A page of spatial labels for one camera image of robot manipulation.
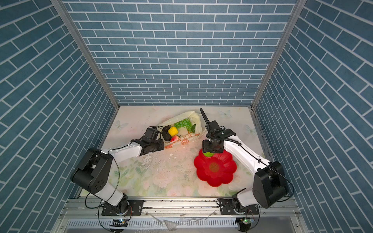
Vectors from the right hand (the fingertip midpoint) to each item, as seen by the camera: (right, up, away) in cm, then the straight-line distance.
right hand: (208, 149), depth 85 cm
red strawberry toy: (-21, +5, +12) cm, 25 cm away
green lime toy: (0, -2, -4) cm, 5 cm away
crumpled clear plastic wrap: (-20, -34, -14) cm, 42 cm away
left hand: (-26, 0, +9) cm, 28 cm away
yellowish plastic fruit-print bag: (-7, +17, +14) cm, 24 cm away
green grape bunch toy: (-14, +15, +20) cm, 29 cm away
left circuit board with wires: (-46, -34, -12) cm, 59 cm away
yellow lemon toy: (-23, +9, +14) cm, 29 cm away
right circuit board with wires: (+17, -34, -14) cm, 40 cm away
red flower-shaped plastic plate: (+5, -13, +3) cm, 15 cm away
